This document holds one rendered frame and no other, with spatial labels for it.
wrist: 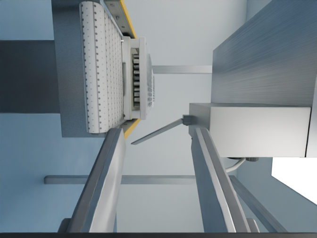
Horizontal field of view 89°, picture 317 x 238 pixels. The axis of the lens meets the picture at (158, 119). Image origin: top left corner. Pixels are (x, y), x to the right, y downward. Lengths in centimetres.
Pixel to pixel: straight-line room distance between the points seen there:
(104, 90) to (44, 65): 24
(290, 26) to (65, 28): 49
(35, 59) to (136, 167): 363
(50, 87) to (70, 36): 18
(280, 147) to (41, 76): 61
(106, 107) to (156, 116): 335
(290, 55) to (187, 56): 343
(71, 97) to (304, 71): 49
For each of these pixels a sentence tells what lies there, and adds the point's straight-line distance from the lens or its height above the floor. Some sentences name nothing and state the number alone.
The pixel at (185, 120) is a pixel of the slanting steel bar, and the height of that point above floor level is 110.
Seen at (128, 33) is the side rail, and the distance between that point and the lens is 53.
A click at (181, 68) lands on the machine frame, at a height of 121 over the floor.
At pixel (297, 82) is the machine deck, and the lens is 47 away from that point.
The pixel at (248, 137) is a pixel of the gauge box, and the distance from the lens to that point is 37.
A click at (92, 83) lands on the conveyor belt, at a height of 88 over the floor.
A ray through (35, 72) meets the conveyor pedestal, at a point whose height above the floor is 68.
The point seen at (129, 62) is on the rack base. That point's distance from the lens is 51.
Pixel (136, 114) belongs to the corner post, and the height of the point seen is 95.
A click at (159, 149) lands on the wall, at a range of 384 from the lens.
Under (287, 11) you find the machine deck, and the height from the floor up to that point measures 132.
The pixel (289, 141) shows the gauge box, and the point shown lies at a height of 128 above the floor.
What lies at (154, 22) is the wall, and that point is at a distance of 405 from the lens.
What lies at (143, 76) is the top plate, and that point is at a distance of 50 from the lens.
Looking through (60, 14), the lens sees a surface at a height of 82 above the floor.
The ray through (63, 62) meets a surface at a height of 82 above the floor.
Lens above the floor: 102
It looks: level
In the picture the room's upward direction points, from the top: 90 degrees clockwise
